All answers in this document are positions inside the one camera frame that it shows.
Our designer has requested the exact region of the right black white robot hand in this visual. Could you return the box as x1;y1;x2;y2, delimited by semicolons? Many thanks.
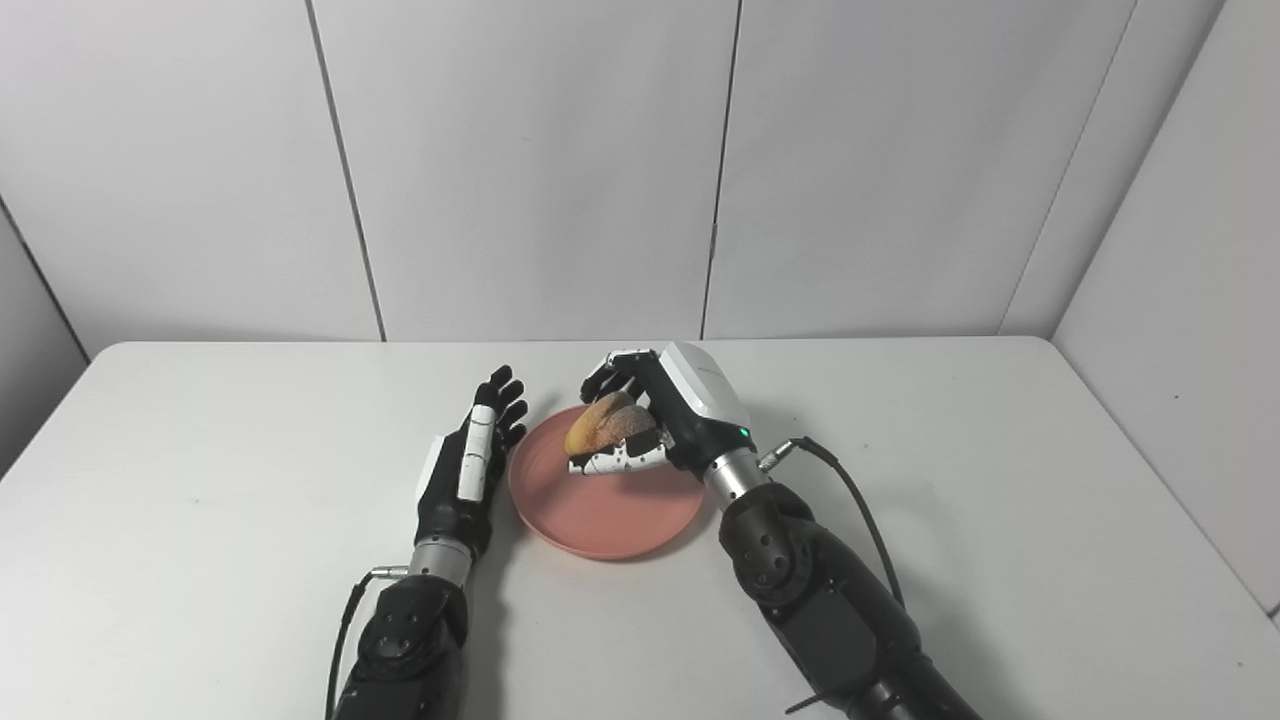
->
567;342;753;479

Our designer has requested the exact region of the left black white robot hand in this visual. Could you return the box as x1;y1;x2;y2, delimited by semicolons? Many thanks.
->
415;365;529;561

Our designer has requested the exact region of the golden bread roll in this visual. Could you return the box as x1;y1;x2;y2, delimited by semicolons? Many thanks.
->
565;391;658;459

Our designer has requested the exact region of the pink round plate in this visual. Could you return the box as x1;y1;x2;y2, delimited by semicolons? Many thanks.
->
508;404;706;561

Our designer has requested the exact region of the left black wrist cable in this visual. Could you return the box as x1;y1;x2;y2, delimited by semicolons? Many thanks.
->
325;566;409;720

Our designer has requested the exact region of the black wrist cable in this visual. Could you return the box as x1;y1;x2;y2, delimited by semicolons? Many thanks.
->
757;436;906;611
325;566;409;720

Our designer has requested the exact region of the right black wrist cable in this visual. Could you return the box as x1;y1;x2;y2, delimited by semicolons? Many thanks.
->
757;436;906;611

